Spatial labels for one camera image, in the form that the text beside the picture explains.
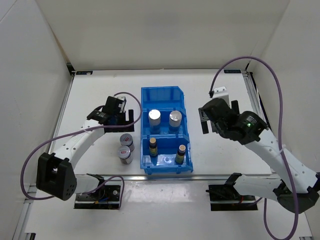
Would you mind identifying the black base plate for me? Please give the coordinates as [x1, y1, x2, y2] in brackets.
[205, 184, 258, 212]
[73, 183, 123, 210]

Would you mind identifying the dark spice jar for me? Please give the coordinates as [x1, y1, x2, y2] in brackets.
[117, 145, 133, 165]
[119, 133, 135, 152]

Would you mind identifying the left aluminium side rail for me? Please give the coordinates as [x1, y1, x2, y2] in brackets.
[34, 73, 74, 148]

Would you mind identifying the blue three-compartment plastic bin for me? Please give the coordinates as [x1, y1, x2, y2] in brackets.
[140, 86, 193, 175]

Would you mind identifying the left blue corner label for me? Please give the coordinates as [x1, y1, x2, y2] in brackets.
[75, 70, 93, 75]

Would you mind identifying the blue corner label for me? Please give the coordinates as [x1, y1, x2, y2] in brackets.
[75, 70, 93, 75]
[223, 69, 242, 74]

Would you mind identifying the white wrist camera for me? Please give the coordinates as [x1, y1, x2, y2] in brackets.
[212, 86, 230, 106]
[116, 96, 127, 113]

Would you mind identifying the yellow-label brown bottle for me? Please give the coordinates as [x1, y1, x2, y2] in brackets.
[175, 144, 186, 165]
[149, 137, 158, 157]

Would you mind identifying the aluminium side rail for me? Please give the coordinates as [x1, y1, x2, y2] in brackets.
[243, 71, 281, 156]
[34, 73, 74, 148]

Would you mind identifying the blue-white shaker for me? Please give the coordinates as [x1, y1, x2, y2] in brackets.
[169, 110, 182, 133]
[148, 109, 161, 134]

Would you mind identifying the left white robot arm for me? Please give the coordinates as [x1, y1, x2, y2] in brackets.
[36, 96, 134, 201]

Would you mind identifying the right aluminium side rail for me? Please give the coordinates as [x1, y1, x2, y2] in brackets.
[243, 71, 281, 156]

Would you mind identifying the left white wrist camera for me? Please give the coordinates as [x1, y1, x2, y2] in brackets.
[116, 96, 127, 113]

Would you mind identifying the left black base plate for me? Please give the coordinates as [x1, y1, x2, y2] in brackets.
[73, 183, 123, 210]

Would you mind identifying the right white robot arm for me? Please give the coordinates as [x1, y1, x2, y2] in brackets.
[199, 98, 320, 213]

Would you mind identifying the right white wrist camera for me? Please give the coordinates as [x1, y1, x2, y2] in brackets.
[212, 86, 230, 106]

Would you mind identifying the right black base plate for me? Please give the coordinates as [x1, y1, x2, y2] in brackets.
[205, 184, 258, 212]

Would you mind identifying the right blue corner label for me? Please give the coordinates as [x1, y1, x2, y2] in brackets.
[223, 69, 242, 74]

